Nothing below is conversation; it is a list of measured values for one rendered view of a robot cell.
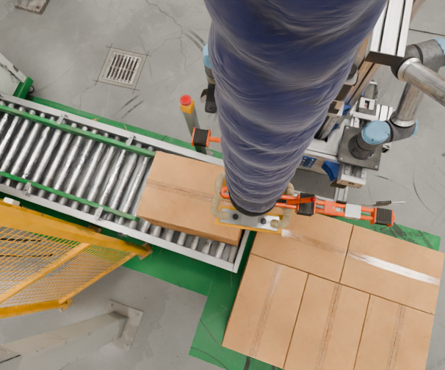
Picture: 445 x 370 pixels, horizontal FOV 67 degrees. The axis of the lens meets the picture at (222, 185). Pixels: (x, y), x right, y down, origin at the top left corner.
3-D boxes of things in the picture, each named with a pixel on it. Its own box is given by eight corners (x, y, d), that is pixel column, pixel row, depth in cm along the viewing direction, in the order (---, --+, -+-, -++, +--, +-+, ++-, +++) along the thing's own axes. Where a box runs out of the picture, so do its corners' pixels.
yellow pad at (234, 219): (214, 224, 172) (214, 222, 167) (217, 205, 174) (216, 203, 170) (281, 235, 169) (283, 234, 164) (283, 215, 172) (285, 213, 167)
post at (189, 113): (198, 160, 300) (179, 106, 204) (200, 153, 302) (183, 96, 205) (205, 162, 300) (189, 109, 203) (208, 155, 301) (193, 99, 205)
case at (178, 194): (152, 224, 232) (135, 214, 193) (169, 170, 241) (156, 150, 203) (237, 247, 225) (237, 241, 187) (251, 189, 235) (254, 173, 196)
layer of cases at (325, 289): (223, 335, 249) (221, 346, 211) (263, 208, 272) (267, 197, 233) (387, 395, 235) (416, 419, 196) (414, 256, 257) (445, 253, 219)
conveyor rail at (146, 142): (-10, 102, 279) (-27, 89, 260) (-7, 97, 280) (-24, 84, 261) (260, 185, 250) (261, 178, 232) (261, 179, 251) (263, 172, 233)
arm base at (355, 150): (350, 131, 191) (356, 124, 181) (377, 137, 189) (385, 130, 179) (345, 156, 187) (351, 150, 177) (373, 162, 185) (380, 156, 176)
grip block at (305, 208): (294, 213, 161) (296, 211, 156) (297, 194, 164) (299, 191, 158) (312, 216, 161) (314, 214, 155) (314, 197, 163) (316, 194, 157)
